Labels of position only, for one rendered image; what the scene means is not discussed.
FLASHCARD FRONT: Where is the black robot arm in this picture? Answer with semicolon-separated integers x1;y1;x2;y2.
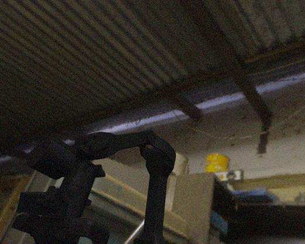
16;130;176;244

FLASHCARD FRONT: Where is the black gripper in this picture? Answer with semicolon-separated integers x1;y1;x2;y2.
11;184;110;244

